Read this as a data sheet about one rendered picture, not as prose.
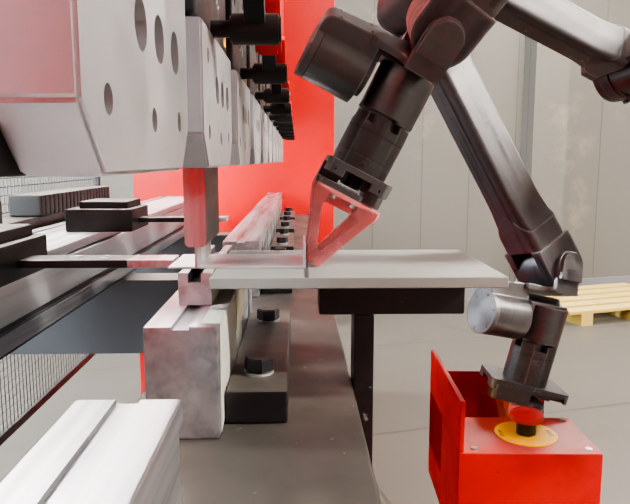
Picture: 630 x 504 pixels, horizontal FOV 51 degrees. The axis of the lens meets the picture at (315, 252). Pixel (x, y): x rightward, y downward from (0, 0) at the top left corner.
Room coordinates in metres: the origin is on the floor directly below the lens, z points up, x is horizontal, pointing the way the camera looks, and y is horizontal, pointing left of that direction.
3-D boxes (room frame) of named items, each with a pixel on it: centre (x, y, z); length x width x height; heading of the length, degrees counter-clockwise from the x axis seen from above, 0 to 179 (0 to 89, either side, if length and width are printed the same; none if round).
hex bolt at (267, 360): (0.59, 0.05, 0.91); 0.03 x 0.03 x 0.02
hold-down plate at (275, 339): (0.69, 0.05, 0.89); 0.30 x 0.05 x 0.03; 2
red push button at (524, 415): (0.74, -0.25, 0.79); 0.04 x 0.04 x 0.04
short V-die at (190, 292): (0.69, 0.11, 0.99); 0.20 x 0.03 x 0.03; 2
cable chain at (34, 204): (1.41, 0.53, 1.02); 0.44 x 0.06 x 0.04; 2
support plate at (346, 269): (0.66, -0.04, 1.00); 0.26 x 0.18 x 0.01; 92
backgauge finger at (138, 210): (1.14, 0.28, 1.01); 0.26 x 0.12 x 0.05; 92
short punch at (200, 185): (0.65, 0.11, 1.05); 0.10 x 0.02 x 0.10; 2
